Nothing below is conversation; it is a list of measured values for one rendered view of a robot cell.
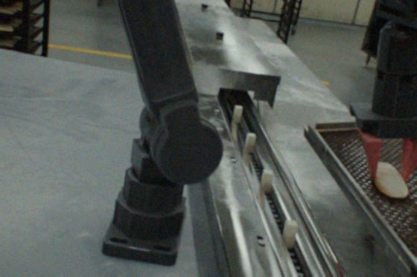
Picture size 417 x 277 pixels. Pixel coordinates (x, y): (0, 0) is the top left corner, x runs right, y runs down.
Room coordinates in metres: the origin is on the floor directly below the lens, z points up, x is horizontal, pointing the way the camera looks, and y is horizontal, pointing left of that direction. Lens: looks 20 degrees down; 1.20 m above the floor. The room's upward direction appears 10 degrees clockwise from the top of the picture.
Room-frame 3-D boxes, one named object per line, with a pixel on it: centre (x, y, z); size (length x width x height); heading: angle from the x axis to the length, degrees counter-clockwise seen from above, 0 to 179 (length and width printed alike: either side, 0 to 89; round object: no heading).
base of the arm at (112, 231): (0.62, 0.05, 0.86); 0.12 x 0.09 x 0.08; 0
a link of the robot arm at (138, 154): (0.64, 0.03, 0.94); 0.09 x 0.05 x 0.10; 112
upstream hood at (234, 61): (1.73, 0.06, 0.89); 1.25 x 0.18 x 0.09; 9
